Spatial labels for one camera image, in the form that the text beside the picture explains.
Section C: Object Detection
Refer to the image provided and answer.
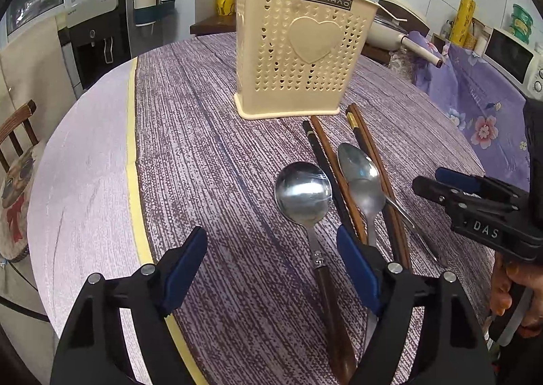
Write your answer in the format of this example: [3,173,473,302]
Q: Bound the oval steel spoon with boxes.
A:
[337,141,389,352]

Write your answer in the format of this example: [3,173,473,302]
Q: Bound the round spoon wooden handle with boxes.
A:
[274,161,358,385]

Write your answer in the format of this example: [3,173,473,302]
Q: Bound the brown wooden chopstick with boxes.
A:
[347,103,412,271]
[310,115,368,244]

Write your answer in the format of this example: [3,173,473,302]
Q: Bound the right hand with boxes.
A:
[490,253,543,338]

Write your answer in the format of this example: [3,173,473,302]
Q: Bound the purple floral cloth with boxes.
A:
[409,31,530,190]

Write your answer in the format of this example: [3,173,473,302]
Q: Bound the white microwave oven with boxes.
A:
[482,28,543,101]

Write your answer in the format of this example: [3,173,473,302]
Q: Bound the purple striped tablecloth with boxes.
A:
[134,34,493,384]

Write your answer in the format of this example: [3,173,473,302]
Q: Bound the green stacked containers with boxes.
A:
[509,3,533,44]

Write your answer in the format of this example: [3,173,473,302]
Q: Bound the white frying pan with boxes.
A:
[366,0,443,68]

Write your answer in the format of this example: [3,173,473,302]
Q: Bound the yellow roll of bags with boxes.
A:
[449,0,476,47]

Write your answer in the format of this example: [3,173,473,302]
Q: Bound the cream plastic utensil holder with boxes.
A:
[234,0,379,119]

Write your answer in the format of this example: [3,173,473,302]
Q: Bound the wooden chair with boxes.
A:
[0,99,48,264]

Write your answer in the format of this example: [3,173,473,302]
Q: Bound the wooden sink table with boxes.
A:
[190,15,237,37]

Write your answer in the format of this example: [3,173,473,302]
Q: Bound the yellow mug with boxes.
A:
[216,0,236,17]

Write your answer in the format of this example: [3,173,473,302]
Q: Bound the water dispenser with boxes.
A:
[65,0,165,91]

